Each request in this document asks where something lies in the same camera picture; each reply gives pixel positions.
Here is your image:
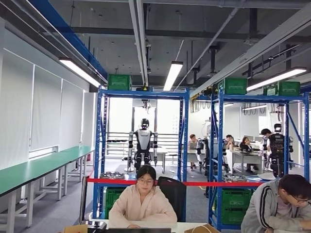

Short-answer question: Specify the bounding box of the white and black humanoid robot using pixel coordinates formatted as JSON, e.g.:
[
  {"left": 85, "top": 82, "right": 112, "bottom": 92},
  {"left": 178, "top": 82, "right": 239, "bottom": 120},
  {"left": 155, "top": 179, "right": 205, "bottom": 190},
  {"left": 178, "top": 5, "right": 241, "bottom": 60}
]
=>
[{"left": 128, "top": 118, "right": 159, "bottom": 174}]

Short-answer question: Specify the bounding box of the green plastic crate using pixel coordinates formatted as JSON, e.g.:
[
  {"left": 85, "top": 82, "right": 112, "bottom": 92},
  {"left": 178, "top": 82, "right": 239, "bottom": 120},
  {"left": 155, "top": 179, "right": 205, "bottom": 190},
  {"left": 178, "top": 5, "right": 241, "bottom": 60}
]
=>
[
  {"left": 107, "top": 74, "right": 133, "bottom": 91},
  {"left": 104, "top": 187, "right": 126, "bottom": 220},
  {"left": 214, "top": 208, "right": 248, "bottom": 226},
  {"left": 263, "top": 81, "right": 301, "bottom": 98},
  {"left": 214, "top": 188, "right": 254, "bottom": 210},
  {"left": 218, "top": 77, "right": 248, "bottom": 96}
]

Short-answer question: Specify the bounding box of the black office chair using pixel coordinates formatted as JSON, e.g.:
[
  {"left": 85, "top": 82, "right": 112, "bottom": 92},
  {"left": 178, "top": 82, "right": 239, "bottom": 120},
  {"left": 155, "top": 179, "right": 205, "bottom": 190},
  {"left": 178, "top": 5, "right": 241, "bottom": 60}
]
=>
[{"left": 157, "top": 176, "right": 187, "bottom": 223}]

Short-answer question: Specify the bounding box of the red barrier tape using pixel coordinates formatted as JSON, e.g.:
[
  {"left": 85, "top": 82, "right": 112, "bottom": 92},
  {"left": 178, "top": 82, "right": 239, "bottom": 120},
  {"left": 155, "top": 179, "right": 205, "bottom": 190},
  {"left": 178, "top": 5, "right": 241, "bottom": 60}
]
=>
[{"left": 87, "top": 178, "right": 264, "bottom": 188}]

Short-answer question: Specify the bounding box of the dark grey laptop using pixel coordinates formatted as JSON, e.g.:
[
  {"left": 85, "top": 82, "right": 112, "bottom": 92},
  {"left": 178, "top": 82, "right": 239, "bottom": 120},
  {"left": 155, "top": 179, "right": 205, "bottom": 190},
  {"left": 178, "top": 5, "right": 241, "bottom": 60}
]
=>
[{"left": 103, "top": 227, "right": 172, "bottom": 233}]

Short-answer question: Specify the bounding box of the white office desk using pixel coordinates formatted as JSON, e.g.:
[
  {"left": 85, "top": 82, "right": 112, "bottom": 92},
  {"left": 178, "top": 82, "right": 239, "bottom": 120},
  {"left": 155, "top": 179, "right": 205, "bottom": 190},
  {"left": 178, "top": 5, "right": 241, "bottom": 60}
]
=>
[{"left": 232, "top": 149, "right": 265, "bottom": 175}]

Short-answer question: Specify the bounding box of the black bag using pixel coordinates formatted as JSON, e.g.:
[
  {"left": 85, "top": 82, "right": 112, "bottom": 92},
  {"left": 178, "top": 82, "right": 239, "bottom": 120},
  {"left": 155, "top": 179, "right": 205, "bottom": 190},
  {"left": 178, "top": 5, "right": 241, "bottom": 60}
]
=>
[{"left": 82, "top": 220, "right": 107, "bottom": 233}]

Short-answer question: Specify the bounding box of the blue overhead steel beam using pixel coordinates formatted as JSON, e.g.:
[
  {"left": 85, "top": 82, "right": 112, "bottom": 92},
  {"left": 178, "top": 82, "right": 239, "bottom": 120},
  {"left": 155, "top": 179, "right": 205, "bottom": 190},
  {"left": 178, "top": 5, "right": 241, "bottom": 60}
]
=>
[{"left": 29, "top": 0, "right": 109, "bottom": 83}]

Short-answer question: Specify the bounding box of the dark humanoid robot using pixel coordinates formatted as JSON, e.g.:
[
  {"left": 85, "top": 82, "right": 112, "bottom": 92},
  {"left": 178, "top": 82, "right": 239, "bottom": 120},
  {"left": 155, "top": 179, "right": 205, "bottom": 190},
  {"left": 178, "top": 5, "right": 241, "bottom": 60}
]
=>
[{"left": 263, "top": 123, "right": 294, "bottom": 178}]

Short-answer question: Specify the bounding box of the long green-topped table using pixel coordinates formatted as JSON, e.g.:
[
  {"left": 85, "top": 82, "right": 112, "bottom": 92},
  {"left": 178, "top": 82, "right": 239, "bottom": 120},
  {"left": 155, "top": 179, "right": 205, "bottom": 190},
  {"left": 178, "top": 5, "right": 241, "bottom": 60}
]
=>
[{"left": 0, "top": 145, "right": 96, "bottom": 233}]

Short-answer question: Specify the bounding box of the grey ceiling hoist rail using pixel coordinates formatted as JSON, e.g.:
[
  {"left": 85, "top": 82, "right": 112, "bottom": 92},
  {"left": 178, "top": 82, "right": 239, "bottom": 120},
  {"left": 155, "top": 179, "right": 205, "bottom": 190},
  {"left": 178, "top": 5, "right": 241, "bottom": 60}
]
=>
[{"left": 128, "top": 0, "right": 149, "bottom": 87}]

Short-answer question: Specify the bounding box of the black barrier post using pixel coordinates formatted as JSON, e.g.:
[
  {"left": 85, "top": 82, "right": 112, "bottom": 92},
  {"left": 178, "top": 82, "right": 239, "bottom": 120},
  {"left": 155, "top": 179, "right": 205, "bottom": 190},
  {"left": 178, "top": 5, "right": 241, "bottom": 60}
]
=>
[{"left": 78, "top": 175, "right": 90, "bottom": 225}]

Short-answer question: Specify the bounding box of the cardboard box with handles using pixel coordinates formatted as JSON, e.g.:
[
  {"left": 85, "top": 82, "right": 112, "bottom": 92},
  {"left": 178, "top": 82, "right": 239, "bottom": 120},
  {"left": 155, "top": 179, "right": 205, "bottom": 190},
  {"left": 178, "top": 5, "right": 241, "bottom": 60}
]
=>
[{"left": 183, "top": 224, "right": 220, "bottom": 233}]

